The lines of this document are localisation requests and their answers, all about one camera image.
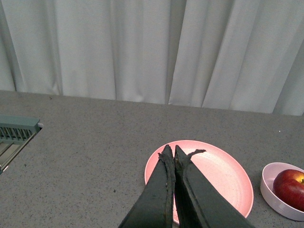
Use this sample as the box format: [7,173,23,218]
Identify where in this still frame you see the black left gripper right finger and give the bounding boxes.
[174,145,253,228]

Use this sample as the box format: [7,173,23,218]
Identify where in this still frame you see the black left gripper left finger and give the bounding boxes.
[119,145,175,228]

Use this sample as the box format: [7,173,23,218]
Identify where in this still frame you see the red apple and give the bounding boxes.
[273,169,304,211]

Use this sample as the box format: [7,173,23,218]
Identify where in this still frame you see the pink plate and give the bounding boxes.
[145,140,254,224]

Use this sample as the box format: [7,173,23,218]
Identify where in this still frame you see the pink bowl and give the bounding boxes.
[260,162,304,221]

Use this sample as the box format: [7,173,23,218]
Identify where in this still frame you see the white curtain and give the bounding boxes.
[0,0,304,115]

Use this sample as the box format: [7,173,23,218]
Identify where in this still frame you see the grey-green dish rack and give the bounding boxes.
[0,114,43,173]

